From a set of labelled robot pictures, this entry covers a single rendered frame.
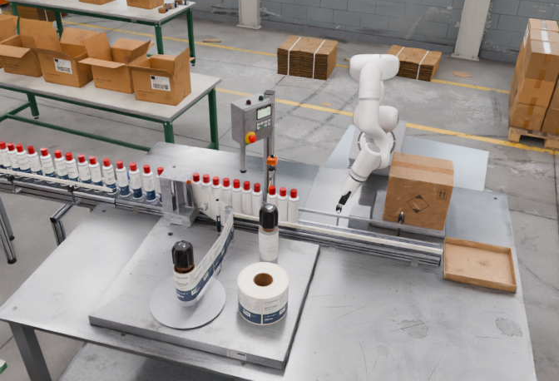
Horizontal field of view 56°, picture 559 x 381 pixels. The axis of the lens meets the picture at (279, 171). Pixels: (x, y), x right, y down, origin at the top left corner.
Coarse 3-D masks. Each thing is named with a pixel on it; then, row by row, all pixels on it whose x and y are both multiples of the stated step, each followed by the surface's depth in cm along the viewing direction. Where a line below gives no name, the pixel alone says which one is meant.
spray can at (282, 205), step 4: (280, 188) 248; (284, 188) 248; (280, 192) 247; (284, 192) 247; (280, 196) 248; (284, 196) 248; (288, 196) 250; (280, 200) 248; (284, 200) 248; (280, 204) 249; (284, 204) 249; (280, 208) 251; (284, 208) 251; (280, 212) 252; (284, 212) 252; (280, 216) 253; (284, 216) 253; (284, 220) 255
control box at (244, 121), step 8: (248, 96) 240; (256, 96) 241; (232, 104) 235; (240, 104) 234; (256, 104) 234; (264, 104) 236; (232, 112) 237; (240, 112) 232; (248, 112) 232; (232, 120) 239; (240, 120) 234; (248, 120) 234; (256, 120) 237; (232, 128) 242; (240, 128) 236; (248, 128) 236; (264, 128) 243; (232, 136) 244; (240, 136) 239; (248, 136) 238; (256, 136) 242; (264, 136) 245; (240, 144) 241; (248, 144) 240
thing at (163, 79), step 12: (144, 60) 400; (156, 60) 405; (168, 60) 402; (180, 60) 379; (132, 72) 386; (144, 72) 383; (156, 72) 379; (168, 72) 371; (180, 72) 386; (144, 84) 388; (156, 84) 385; (168, 84) 382; (180, 84) 390; (144, 96) 394; (156, 96) 391; (168, 96) 388; (180, 96) 393
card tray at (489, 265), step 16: (448, 240) 254; (464, 240) 251; (448, 256) 246; (464, 256) 246; (480, 256) 247; (496, 256) 247; (512, 256) 242; (448, 272) 237; (464, 272) 238; (480, 272) 238; (496, 272) 238; (512, 272) 236; (496, 288) 229; (512, 288) 227
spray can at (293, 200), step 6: (294, 192) 245; (288, 198) 249; (294, 198) 247; (288, 204) 250; (294, 204) 248; (288, 210) 252; (294, 210) 250; (288, 216) 254; (294, 216) 252; (294, 222) 254
